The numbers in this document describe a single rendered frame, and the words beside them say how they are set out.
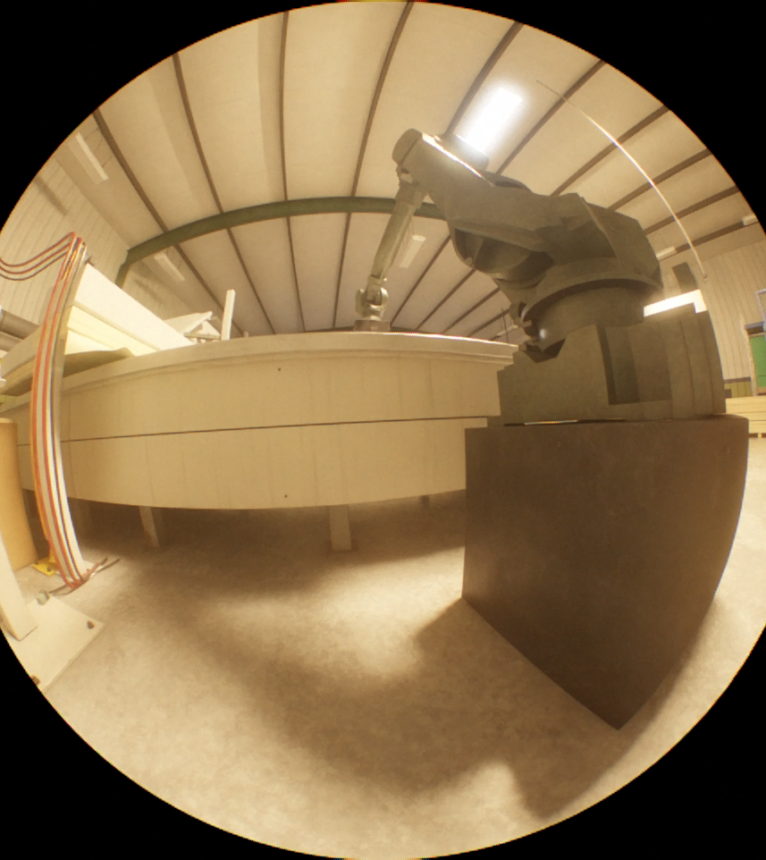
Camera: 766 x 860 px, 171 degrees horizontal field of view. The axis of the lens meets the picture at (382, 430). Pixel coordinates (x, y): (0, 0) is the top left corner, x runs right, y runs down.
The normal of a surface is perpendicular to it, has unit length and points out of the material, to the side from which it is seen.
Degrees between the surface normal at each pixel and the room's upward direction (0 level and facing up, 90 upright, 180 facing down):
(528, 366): 90
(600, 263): 90
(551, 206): 90
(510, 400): 90
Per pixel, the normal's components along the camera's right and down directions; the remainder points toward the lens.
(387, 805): -0.05, -1.00
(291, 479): 0.22, -0.01
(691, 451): -0.97, 0.05
